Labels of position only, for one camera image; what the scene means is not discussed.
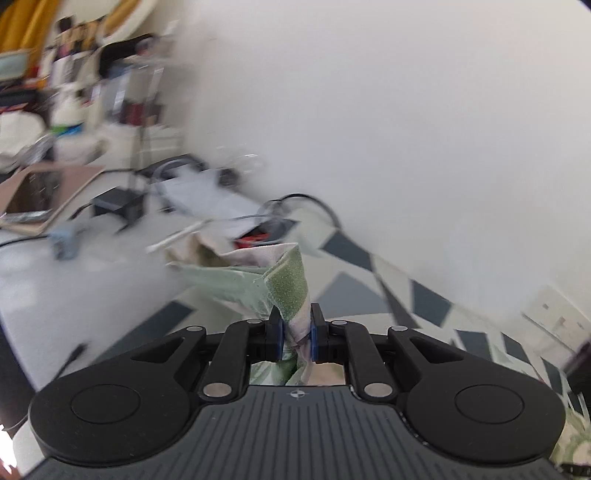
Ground white green printed clothing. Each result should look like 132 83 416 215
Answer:
549 406 591 477

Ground dark power adapter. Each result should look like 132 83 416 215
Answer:
91 186 147 228

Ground white power wall socket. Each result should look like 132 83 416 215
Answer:
521 285 591 352

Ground white drawstring pouch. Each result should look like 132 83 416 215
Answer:
0 113 50 157

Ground black cables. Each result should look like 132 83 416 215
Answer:
256 193 343 234

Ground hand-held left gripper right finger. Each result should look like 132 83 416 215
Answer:
311 303 465 401

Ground cardboard box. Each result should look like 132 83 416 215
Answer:
0 161 108 234

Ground yellow curtain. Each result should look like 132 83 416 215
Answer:
0 0 145 52

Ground white geometric patterned bed sheet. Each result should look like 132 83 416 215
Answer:
92 208 585 416

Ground pink green printed pants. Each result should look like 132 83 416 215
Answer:
167 242 325 387

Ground white paper sheet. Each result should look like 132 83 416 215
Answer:
156 165 260 219

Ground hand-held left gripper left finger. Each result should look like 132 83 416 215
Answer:
131 306 284 401

